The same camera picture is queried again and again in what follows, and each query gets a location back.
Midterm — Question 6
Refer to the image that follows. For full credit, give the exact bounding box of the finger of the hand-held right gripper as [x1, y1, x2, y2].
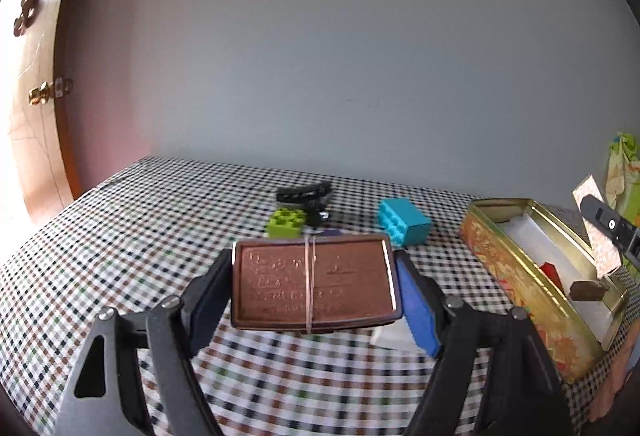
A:
[580, 193, 640, 247]

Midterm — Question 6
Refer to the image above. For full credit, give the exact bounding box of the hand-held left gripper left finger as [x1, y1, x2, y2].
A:
[52, 249, 236, 436]

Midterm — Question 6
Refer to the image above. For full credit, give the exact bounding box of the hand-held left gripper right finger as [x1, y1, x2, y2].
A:
[392, 249, 573, 436]

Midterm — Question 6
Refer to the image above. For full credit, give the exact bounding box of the white card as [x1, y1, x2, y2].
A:
[370, 326, 416, 352]

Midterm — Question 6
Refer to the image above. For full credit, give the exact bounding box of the gold floral tin box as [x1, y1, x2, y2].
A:
[460, 197, 631, 384]

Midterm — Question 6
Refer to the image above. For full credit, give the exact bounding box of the green building block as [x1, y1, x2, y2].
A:
[266, 207, 307, 239]

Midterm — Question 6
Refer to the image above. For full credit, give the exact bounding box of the green cartoon print cloth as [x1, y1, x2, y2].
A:
[605, 131, 640, 218]

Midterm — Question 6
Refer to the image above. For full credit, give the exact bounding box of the small brown block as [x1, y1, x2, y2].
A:
[570, 280, 608, 302]

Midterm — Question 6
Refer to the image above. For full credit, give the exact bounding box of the red block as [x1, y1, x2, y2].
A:
[540, 260, 563, 289]

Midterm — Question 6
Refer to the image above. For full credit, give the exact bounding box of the teal building block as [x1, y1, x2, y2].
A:
[377, 197, 432, 248]

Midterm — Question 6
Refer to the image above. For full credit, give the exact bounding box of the checkered tablecloth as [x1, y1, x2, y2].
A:
[0, 156, 640, 436]

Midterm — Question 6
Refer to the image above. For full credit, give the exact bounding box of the pink clothing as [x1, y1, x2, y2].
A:
[587, 346, 633, 424]

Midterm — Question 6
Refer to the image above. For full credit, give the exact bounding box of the black hair clip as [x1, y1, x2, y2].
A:
[276, 181, 333, 224]

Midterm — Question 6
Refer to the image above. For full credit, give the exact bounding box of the wooden door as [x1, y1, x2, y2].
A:
[0, 0, 83, 227]

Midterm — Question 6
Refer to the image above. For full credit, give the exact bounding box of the brass door handle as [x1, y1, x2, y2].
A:
[27, 81, 54, 106]

